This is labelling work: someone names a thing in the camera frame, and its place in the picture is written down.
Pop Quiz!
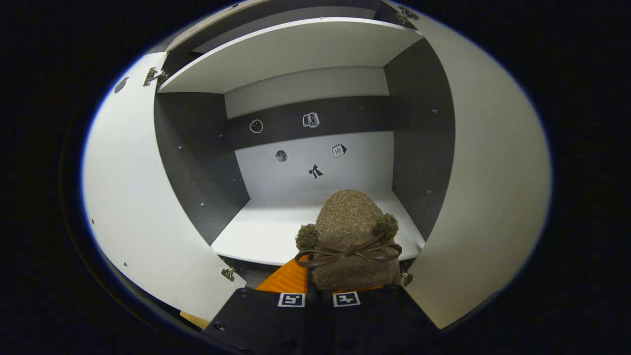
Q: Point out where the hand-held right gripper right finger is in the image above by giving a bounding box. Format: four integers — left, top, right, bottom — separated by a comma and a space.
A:
315, 284, 442, 354

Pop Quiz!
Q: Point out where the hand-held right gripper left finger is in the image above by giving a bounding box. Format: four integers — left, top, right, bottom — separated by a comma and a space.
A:
202, 254, 316, 355

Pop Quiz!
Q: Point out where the white shoe cabinet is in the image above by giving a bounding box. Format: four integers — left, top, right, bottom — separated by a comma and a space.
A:
154, 0, 456, 290

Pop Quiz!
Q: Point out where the brown fuzzy shoe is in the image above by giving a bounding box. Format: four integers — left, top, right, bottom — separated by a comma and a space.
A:
295, 190, 403, 291

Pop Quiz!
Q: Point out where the white shoe cabinet door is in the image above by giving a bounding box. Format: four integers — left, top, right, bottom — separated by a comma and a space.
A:
385, 2, 552, 330
81, 52, 247, 321

